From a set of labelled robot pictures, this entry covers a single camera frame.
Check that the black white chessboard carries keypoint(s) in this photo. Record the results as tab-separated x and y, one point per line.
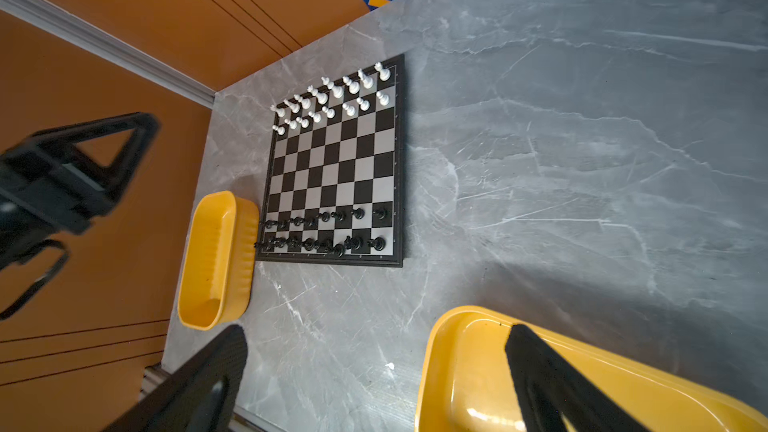
334	188

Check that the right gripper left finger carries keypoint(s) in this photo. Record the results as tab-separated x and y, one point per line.
229	346

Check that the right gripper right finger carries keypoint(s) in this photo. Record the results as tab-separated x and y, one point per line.
551	393

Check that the left aluminium corner post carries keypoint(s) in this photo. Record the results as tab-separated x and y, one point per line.
55	20

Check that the yellow tray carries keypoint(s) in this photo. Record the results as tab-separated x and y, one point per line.
466	383
218	268

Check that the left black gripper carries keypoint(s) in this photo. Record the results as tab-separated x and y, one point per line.
49	185

